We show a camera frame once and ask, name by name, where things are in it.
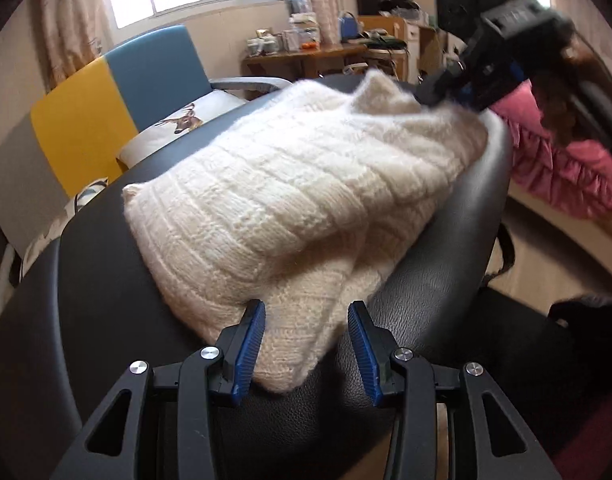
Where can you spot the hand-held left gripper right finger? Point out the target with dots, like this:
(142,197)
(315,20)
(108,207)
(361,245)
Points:
(363,355)

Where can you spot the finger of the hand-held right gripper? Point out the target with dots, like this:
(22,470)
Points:
(448,91)

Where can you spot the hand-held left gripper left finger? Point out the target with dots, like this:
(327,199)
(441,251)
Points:
(248,355)

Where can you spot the cream knit sweater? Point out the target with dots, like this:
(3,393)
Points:
(286,185)

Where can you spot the person's right hand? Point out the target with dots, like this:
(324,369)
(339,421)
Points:
(556,115)

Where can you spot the blue bag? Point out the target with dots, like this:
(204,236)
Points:
(349,26)

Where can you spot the pink ruffled cloth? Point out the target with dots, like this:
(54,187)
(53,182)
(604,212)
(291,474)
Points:
(551,175)

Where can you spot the black leather table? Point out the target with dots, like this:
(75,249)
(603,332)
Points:
(110,310)

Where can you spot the wooden desk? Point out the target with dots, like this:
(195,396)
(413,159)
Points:
(306,57)

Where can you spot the black white printed pillow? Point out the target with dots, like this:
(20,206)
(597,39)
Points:
(40,247)

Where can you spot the deer print pillow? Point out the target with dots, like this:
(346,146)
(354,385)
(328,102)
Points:
(185,120)

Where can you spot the grey yellow blue sofa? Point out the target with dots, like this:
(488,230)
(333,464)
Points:
(75,125)

